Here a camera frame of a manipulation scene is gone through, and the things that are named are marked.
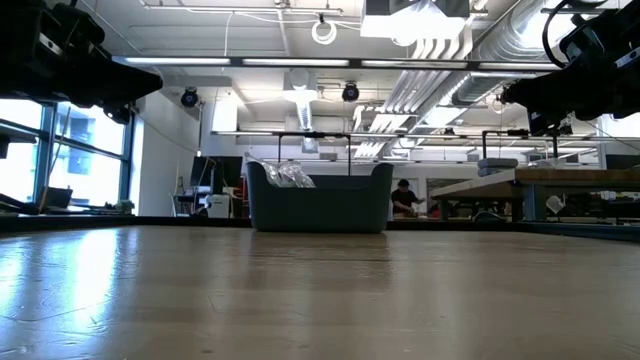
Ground stacked grey cushions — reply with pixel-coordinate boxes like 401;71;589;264
476;157;520;178

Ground long ceiling light strip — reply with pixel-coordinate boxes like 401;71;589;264
112;55;564;72

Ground white ceiling fixture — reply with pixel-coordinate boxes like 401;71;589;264
281;68;322;132

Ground window with dark frame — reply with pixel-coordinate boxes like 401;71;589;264
0;97;136;206

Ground white coiled ceiling cable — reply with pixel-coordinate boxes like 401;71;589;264
310;18;339;47

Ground black metal table frame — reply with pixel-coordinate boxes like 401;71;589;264
0;213;640;244

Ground silver ventilation duct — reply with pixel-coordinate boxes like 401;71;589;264
352;0;566;161

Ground black computer monitor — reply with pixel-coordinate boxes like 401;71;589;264
604;153;640;171
189;155;244;189

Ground clear plastic bag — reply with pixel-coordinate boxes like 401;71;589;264
243;151;282;188
276;160;318;190

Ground dark open laptop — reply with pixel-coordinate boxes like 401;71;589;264
38;186;74;209

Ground teal plastic bin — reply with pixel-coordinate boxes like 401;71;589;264
245;160;396;234

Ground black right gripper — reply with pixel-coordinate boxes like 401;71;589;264
498;0;640;137

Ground black metal stand frame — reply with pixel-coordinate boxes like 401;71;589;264
481;128;564;161

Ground white computer tower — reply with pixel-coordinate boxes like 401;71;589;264
206;193;235;219

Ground wooden workbench with blue legs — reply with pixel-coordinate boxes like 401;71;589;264
428;167;640;223

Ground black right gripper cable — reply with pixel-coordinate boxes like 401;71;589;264
541;0;581;70

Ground person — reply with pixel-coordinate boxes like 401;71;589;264
390;178;427;218

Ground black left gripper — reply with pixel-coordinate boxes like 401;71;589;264
0;0;165;126

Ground black round spotlight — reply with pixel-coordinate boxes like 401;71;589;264
179;88;201;109
340;81;362;104

